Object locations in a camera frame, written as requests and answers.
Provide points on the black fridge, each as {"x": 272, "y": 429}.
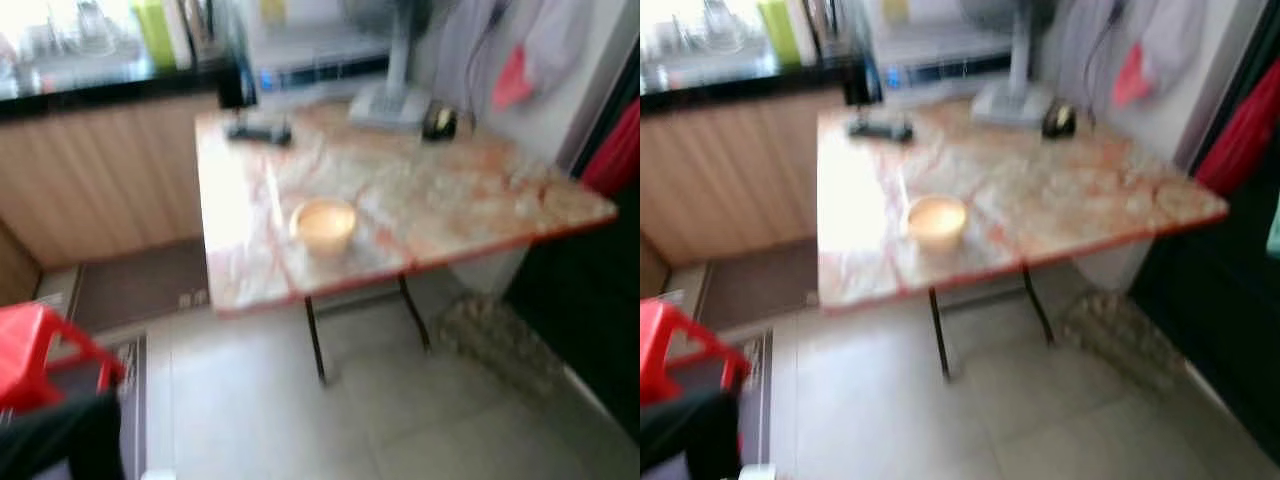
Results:
{"x": 590, "y": 300}
{"x": 1220, "y": 300}

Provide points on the red cloth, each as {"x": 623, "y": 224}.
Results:
{"x": 615, "y": 150}
{"x": 1240, "y": 140}

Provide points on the red plastic stool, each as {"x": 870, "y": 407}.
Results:
{"x": 665, "y": 345}
{"x": 30, "y": 350}

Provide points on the wooden kitchen cabinet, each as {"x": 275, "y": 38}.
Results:
{"x": 730, "y": 180}
{"x": 100, "y": 180}

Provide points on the brown floor mat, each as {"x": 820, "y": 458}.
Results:
{"x": 140, "y": 285}
{"x": 760, "y": 283}

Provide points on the egg tray stack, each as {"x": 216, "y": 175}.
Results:
{"x": 500, "y": 345}
{"x": 1125, "y": 340}

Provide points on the orange marble folding table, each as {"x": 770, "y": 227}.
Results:
{"x": 1050, "y": 200}
{"x": 430, "y": 200}

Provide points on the grey hanging garment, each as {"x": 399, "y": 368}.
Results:
{"x": 1180, "y": 40}
{"x": 560, "y": 40}

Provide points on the dish rack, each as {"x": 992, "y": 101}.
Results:
{"x": 75, "y": 35}
{"x": 700, "y": 33}

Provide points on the small round black object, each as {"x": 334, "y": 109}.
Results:
{"x": 440, "y": 122}
{"x": 1059, "y": 121}

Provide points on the green container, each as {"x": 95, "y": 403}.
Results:
{"x": 780, "y": 33}
{"x": 155, "y": 35}

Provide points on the black remote control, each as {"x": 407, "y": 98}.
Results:
{"x": 880, "y": 129}
{"x": 258, "y": 132}

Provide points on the dark tall container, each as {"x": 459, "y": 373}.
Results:
{"x": 860, "y": 70}
{"x": 235, "y": 70}

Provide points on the cream bowl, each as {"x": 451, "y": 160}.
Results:
{"x": 323, "y": 225}
{"x": 937, "y": 222}

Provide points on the grey kitchen appliance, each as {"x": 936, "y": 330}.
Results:
{"x": 320, "y": 60}
{"x": 940, "y": 60}

